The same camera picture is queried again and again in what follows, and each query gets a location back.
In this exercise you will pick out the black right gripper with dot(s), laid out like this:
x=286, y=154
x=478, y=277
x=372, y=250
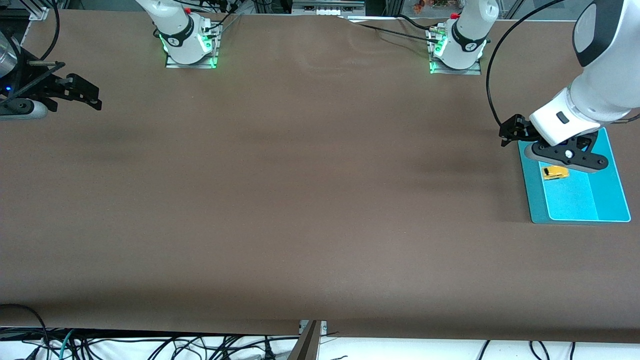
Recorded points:
x=44, y=88

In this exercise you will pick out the white connector block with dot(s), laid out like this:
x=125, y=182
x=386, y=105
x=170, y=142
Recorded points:
x=330, y=12

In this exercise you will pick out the cyan plastic bin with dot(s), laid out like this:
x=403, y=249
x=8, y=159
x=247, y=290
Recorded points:
x=575, y=200

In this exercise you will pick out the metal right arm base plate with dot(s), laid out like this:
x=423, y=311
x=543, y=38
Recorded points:
x=175, y=65

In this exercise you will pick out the white flat strip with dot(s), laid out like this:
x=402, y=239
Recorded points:
x=372, y=19

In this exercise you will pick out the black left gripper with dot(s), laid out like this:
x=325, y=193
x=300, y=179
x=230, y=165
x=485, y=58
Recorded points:
x=521, y=129

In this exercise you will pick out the silver aluminium frame rail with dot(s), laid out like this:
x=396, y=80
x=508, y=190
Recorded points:
x=350, y=5

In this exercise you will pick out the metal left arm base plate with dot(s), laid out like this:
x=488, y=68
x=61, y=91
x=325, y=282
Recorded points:
x=470, y=72

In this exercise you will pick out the orange background object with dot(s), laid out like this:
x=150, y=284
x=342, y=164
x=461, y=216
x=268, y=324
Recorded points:
x=419, y=6

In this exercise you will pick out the silver aluminium profile piece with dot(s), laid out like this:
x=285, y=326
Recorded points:
x=39, y=11

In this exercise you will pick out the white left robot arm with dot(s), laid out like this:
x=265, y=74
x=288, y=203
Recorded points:
x=605, y=85

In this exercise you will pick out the silver corner bracket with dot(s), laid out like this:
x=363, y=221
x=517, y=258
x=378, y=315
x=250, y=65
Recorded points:
x=324, y=327

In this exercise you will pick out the grey frame beam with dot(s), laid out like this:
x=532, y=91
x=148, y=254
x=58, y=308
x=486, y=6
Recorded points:
x=306, y=347

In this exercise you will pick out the yellow beetle toy car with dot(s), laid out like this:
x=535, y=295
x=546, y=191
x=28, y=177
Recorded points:
x=555, y=173

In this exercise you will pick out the brown table cover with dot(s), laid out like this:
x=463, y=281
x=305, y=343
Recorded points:
x=320, y=225

